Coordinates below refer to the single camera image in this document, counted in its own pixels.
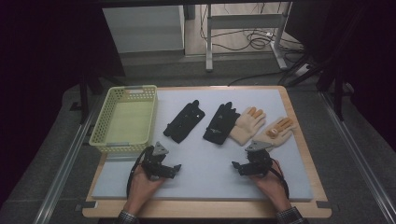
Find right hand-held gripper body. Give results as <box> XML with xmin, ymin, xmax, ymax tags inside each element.
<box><xmin>245</xmin><ymin>140</ymin><xmax>275</xmax><ymax>178</ymax></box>

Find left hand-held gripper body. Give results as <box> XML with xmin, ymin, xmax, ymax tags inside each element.
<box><xmin>141</xmin><ymin>141</ymin><xmax>172</xmax><ymax>182</ymax></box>

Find black glove with emblem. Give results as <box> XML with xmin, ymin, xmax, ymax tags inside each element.
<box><xmin>202</xmin><ymin>101</ymin><xmax>242</xmax><ymax>146</ymax></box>

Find pale green plastic basket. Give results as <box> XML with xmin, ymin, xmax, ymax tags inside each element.
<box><xmin>88</xmin><ymin>84</ymin><xmax>159</xmax><ymax>154</ymax></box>

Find person's right hand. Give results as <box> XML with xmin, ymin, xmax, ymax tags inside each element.
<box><xmin>248</xmin><ymin>159</ymin><xmax>292</xmax><ymax>210</ymax></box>

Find person's left hand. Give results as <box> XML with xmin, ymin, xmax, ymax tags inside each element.
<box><xmin>128</xmin><ymin>164</ymin><xmax>166</xmax><ymax>209</ymax></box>

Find white foam mat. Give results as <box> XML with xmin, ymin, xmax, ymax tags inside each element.
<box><xmin>91</xmin><ymin>88</ymin><xmax>315</xmax><ymax>203</ymax></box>

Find beige knit glove with label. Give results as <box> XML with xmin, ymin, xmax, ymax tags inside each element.
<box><xmin>251</xmin><ymin>116</ymin><xmax>296</xmax><ymax>153</ymax></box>

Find black stand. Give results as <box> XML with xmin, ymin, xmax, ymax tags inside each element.
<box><xmin>68</xmin><ymin>69</ymin><xmax>126</xmax><ymax>126</ymax></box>
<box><xmin>317</xmin><ymin>60</ymin><xmax>357</xmax><ymax>122</ymax></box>

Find black tripod legs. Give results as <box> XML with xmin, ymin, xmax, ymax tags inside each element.
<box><xmin>277</xmin><ymin>50</ymin><xmax>326</xmax><ymax>89</ymax></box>

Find white cabinet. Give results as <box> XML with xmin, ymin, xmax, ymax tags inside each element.
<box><xmin>102</xmin><ymin>5</ymin><xmax>186</xmax><ymax>54</ymax></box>

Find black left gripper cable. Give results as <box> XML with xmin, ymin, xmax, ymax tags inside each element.
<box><xmin>125</xmin><ymin>147</ymin><xmax>154</xmax><ymax>199</ymax></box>

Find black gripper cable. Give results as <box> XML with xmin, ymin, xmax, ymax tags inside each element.
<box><xmin>125</xmin><ymin>147</ymin><xmax>154</xmax><ymax>199</ymax></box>
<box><xmin>269</xmin><ymin>158</ymin><xmax>290</xmax><ymax>200</ymax></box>

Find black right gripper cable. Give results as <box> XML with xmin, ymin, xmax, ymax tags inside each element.
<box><xmin>269</xmin><ymin>158</ymin><xmax>290</xmax><ymax>200</ymax></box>

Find long black floor cable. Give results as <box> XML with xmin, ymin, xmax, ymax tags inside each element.
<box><xmin>228</xmin><ymin>70</ymin><xmax>285</xmax><ymax>87</ymax></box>

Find metal floor rail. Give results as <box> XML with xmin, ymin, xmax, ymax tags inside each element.
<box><xmin>32</xmin><ymin>95</ymin><xmax>106</xmax><ymax>224</ymax></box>
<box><xmin>319</xmin><ymin>91</ymin><xmax>396</xmax><ymax>224</ymax></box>

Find black floor cables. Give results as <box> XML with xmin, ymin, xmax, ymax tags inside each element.
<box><xmin>200</xmin><ymin>3</ymin><xmax>304</xmax><ymax>53</ymax></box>

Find grey metal table frame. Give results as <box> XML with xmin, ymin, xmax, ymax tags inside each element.
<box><xmin>205</xmin><ymin>1</ymin><xmax>293</xmax><ymax>73</ymax></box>

